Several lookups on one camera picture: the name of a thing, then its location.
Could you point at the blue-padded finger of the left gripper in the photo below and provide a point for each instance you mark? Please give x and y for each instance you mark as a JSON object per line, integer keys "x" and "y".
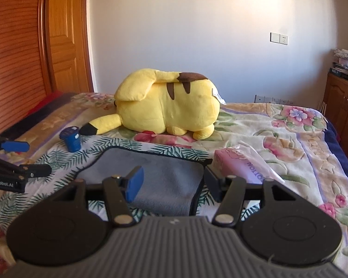
{"x": 15, "y": 146}

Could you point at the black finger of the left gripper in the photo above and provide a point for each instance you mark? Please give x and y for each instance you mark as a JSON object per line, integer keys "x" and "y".
{"x": 35, "y": 170}

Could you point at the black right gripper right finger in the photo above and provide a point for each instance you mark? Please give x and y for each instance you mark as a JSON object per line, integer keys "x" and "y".
{"x": 230, "y": 192}

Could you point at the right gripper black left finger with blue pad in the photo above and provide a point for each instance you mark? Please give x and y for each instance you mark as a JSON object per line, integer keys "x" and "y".
{"x": 119, "y": 192}

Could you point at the purple and grey towel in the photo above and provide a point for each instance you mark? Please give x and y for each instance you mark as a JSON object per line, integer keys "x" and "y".
{"x": 173, "y": 176}

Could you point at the wooden room door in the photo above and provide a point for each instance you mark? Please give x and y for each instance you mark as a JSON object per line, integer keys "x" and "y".
{"x": 67, "y": 44}

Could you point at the purple tissue pack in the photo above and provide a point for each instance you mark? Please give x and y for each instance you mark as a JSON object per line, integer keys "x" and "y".
{"x": 244, "y": 161}

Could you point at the palm leaf print cloth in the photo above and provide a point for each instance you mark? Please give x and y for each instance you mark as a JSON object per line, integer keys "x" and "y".
{"x": 65, "y": 166}

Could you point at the blue cylindrical cup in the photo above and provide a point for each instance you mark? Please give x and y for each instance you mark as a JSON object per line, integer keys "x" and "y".
{"x": 71, "y": 137}

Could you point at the wooden slatted wardrobe door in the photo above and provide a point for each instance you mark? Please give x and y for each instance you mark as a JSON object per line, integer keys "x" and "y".
{"x": 22, "y": 72}

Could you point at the red and navy blanket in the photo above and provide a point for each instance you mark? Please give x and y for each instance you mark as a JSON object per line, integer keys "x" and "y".
{"x": 37, "y": 110}

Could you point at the floral bed blanket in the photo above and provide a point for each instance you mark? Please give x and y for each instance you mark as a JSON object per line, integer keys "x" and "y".
{"x": 298, "y": 143}

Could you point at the yellow Pikachu plush toy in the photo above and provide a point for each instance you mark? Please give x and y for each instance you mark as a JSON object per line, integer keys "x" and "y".
{"x": 162, "y": 102}

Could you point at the white power strip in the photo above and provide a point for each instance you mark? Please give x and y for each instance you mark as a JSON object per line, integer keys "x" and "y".
{"x": 272, "y": 100}

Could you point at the wooden cabinet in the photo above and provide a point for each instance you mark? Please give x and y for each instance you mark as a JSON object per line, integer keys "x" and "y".
{"x": 336, "y": 100}

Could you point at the stack of folded linens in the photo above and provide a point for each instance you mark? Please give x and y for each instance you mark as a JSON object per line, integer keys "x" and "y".
{"x": 339, "y": 66}

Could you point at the white wall switch socket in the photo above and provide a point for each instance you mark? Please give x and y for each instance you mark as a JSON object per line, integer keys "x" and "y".
{"x": 278, "y": 38}

